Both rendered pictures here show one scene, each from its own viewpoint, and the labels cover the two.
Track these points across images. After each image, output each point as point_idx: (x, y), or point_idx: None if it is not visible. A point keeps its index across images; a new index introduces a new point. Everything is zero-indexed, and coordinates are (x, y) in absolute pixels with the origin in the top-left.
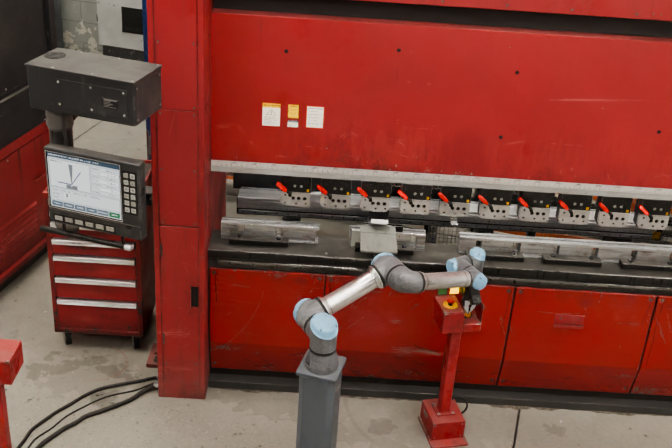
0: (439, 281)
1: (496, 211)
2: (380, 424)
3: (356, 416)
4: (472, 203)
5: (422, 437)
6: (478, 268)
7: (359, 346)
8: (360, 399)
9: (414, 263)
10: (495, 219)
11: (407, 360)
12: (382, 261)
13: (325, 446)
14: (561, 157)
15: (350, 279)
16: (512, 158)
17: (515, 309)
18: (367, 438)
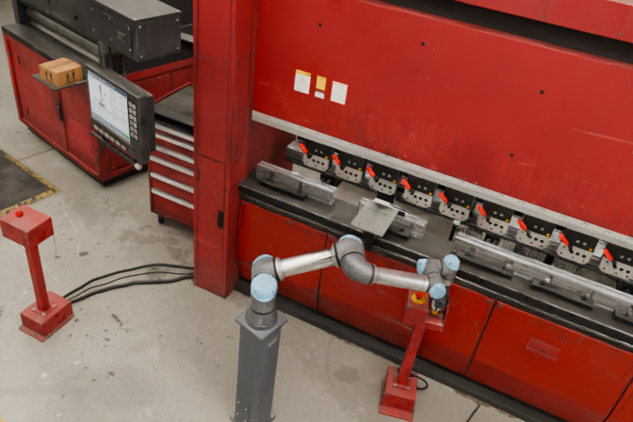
0: (391, 280)
1: (495, 224)
2: (348, 372)
3: (332, 357)
4: None
5: (376, 397)
6: (448, 275)
7: (348, 301)
8: (344, 343)
9: (404, 249)
10: None
11: (387, 327)
12: (344, 243)
13: (254, 387)
14: (573, 191)
15: None
16: (520, 179)
17: (492, 319)
18: (329, 381)
